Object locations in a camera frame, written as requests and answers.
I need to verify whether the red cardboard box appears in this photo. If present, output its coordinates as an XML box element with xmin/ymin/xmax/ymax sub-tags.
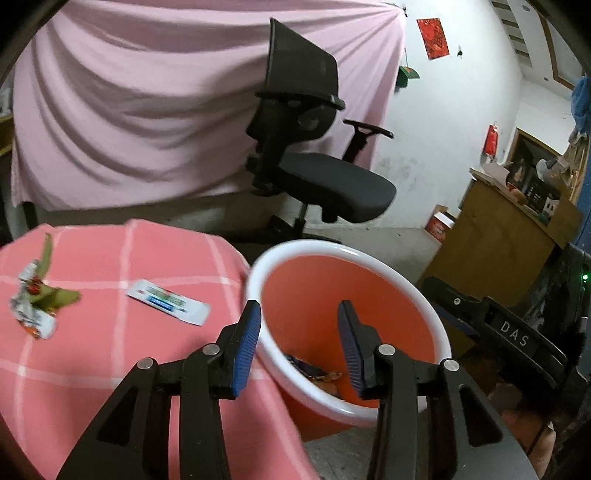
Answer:
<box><xmin>424</xmin><ymin>210</ymin><xmax>456</xmax><ymax>242</ymax></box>

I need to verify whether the white green wrapper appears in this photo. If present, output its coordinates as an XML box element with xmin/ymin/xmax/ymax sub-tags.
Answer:
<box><xmin>10</xmin><ymin>233</ymin><xmax>83</xmax><ymax>341</ymax></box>

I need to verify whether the pink checkered tablecloth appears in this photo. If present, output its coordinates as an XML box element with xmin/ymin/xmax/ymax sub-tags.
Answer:
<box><xmin>0</xmin><ymin>219</ymin><xmax>319</xmax><ymax>480</ymax></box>

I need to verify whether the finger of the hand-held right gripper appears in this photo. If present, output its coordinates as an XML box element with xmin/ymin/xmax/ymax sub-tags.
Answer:
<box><xmin>422</xmin><ymin>275</ymin><xmax>491</xmax><ymax>309</ymax></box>
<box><xmin>436</xmin><ymin>306</ymin><xmax>485</xmax><ymax>344</ymax></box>

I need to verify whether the orange bucket with white rim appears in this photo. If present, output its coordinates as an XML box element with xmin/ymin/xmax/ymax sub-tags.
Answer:
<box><xmin>243</xmin><ymin>239</ymin><xmax>452</xmax><ymax>428</ymax></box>

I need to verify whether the red paper wall decoration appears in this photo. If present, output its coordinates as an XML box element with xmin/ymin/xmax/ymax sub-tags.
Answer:
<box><xmin>417</xmin><ymin>17</ymin><xmax>450</xmax><ymax>61</ymax></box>

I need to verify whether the hanging pink sheet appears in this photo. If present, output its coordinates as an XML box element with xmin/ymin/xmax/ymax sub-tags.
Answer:
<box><xmin>10</xmin><ymin>0</ymin><xmax>407</xmax><ymax>232</ymax></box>

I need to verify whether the orange wrapper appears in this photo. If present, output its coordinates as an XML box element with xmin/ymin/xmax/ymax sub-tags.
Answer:
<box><xmin>311</xmin><ymin>368</ymin><xmax>346</xmax><ymax>397</ymax></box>

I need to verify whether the wooden cabinet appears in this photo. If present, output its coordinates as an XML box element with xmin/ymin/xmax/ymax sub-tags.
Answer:
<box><xmin>424</xmin><ymin>173</ymin><xmax>583</xmax><ymax>308</ymax></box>

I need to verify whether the dark blue wrapper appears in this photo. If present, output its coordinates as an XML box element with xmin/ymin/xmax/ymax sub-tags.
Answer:
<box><xmin>285</xmin><ymin>353</ymin><xmax>326</xmax><ymax>377</ymax></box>

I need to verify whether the blue cloth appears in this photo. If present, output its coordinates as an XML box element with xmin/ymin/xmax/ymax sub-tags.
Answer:
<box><xmin>571</xmin><ymin>75</ymin><xmax>591</xmax><ymax>136</ymax></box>

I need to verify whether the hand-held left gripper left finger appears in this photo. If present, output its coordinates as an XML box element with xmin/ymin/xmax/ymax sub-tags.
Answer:
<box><xmin>55</xmin><ymin>300</ymin><xmax>262</xmax><ymax>480</ymax></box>

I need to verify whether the framed picture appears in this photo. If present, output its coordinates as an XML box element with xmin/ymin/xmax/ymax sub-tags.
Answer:
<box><xmin>507</xmin><ymin>128</ymin><xmax>563</xmax><ymax>186</ymax></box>

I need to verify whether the green hanging ornament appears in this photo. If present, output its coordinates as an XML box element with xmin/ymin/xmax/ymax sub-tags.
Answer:
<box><xmin>397</xmin><ymin>64</ymin><xmax>421</xmax><ymax>89</ymax></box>

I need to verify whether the black mesh office chair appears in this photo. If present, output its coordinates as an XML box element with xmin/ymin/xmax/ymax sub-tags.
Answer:
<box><xmin>246</xmin><ymin>17</ymin><xmax>398</xmax><ymax>243</ymax></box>

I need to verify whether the red hanging wall charm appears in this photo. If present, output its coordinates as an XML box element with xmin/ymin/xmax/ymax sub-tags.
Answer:
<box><xmin>483</xmin><ymin>123</ymin><xmax>500</xmax><ymax>158</ymax></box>

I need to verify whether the white sachet wrapper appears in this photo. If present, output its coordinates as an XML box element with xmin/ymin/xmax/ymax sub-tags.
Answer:
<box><xmin>126</xmin><ymin>278</ymin><xmax>212</xmax><ymax>328</ymax></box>

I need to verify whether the person's right hand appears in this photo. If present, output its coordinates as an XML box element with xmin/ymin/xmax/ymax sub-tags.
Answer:
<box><xmin>489</xmin><ymin>382</ymin><xmax>557</xmax><ymax>462</ymax></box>

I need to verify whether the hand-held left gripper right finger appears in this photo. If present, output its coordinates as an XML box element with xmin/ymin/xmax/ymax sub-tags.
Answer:
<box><xmin>337</xmin><ymin>300</ymin><xmax>541</xmax><ymax>480</ymax></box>

